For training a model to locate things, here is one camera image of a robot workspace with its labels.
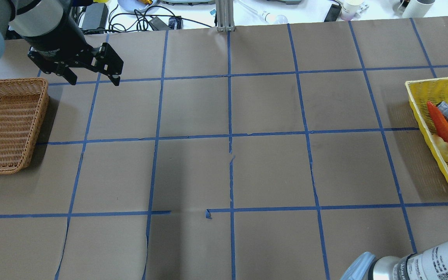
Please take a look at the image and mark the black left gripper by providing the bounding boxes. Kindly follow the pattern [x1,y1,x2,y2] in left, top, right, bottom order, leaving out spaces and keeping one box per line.
[27,16,123,86]

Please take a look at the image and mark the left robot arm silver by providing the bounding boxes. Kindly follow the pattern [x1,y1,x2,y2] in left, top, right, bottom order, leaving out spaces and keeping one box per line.
[0,0,123,86]

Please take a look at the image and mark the black power adapter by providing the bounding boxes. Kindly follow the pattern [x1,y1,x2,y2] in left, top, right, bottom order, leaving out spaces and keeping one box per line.
[80,2,109,34]

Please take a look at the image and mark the blue plate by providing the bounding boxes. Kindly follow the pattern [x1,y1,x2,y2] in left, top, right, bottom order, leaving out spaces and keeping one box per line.
[117,0,159,13]

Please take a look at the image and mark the brown wicker basket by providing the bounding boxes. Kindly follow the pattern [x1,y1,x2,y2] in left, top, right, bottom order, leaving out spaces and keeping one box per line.
[0,77,49,174]

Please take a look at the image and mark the light bulb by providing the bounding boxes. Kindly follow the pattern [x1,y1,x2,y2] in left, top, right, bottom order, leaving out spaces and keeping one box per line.
[236,0,289,25]

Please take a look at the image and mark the orange toy carrot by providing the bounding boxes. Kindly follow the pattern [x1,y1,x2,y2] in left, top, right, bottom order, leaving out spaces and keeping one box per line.
[427,101,448,142]

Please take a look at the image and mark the yellow woven basket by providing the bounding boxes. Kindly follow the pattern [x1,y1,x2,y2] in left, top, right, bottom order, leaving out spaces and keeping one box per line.
[405,77,448,183]

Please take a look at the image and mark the aluminium frame post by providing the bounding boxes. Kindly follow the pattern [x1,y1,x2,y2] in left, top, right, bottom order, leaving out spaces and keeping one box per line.
[215,0,235,32]

